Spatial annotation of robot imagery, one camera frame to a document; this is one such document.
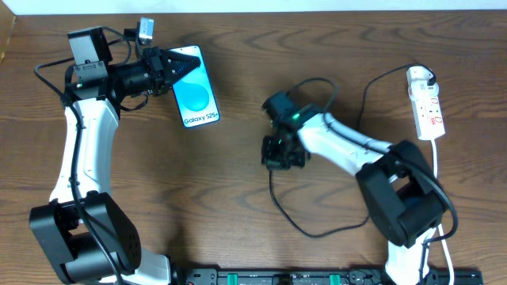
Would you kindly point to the white USB charger adapter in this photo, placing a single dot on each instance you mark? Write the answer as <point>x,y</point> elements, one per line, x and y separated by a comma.
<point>421,83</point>

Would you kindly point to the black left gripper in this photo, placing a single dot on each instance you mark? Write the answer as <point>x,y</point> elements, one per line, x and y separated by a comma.
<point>159,70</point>

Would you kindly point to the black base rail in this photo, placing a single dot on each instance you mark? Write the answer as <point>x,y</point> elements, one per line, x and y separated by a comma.
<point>211,276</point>

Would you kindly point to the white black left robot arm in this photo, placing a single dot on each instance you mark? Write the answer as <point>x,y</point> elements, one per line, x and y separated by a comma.
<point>84,234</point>

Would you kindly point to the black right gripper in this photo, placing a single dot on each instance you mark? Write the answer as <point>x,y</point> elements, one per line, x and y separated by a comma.
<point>283,154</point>

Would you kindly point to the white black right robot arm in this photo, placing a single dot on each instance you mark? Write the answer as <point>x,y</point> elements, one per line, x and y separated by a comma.
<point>404,199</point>

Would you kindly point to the white power strip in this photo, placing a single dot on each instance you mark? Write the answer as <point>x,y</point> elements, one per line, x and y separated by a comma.
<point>428,117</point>

